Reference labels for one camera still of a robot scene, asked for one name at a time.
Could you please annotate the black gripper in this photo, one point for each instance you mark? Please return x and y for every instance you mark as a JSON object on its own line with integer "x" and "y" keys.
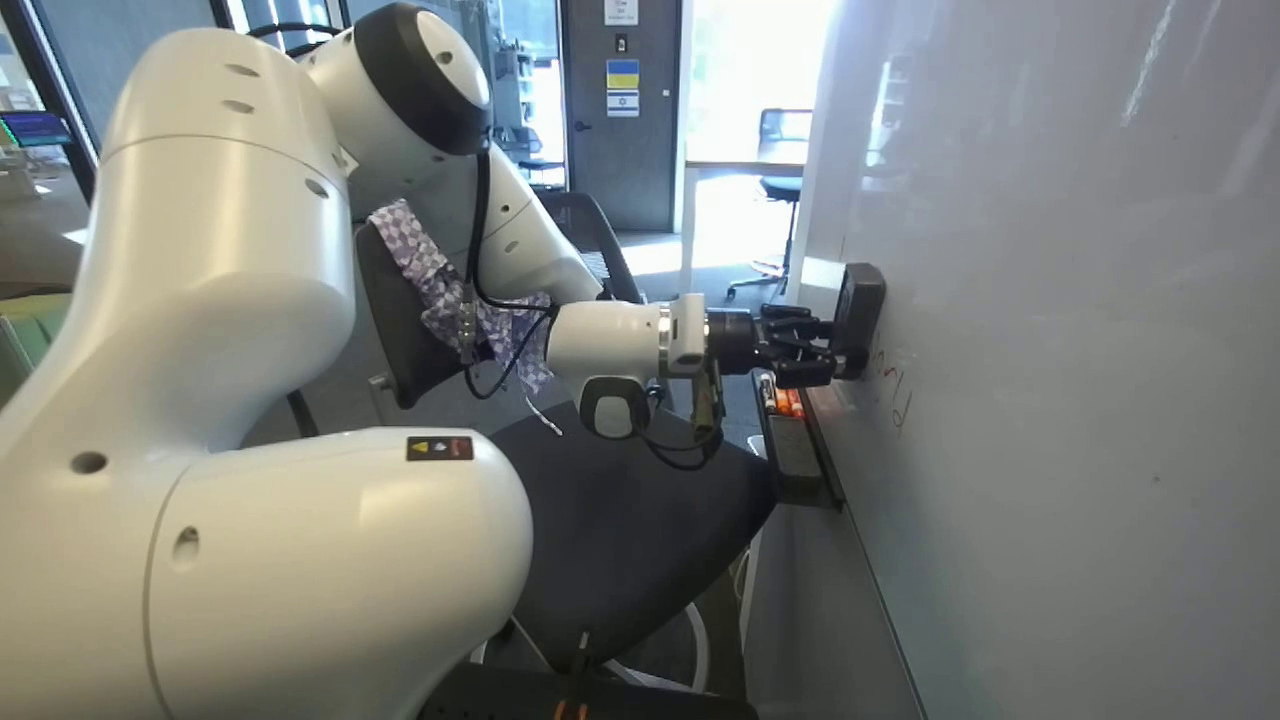
{"x": 744, "y": 344}

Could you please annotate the black felt whiteboard eraser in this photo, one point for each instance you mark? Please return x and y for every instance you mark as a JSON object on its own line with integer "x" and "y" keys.
{"x": 860, "y": 314}

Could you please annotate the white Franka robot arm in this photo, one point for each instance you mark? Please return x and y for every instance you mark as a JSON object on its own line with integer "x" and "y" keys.
{"x": 226, "y": 401}

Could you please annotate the orange dry-erase marker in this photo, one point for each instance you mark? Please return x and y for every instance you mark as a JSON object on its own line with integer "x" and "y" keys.
{"x": 784, "y": 406}

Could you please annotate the dark whiteboard marker tray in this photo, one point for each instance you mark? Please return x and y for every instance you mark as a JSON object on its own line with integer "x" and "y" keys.
{"x": 801, "y": 463}

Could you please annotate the large whiteboard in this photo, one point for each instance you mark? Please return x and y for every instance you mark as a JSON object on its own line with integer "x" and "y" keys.
{"x": 1064, "y": 363}

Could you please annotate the black background office chair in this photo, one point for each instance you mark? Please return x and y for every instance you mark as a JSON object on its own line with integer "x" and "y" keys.
{"x": 784, "y": 146}

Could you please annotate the grey mesh office chair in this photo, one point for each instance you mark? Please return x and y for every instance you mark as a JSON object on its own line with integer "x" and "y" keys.
{"x": 624, "y": 535}

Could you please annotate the dark door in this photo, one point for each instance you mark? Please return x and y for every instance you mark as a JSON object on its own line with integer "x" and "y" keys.
{"x": 621, "y": 146}

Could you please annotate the blue yellow poster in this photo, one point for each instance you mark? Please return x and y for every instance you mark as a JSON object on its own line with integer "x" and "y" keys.
{"x": 621, "y": 85}

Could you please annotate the purple checkered cloth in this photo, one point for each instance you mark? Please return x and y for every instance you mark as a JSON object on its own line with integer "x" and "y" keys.
{"x": 447, "y": 301}

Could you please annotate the white paper sign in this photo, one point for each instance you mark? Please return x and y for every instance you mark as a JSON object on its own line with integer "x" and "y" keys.
{"x": 621, "y": 8}

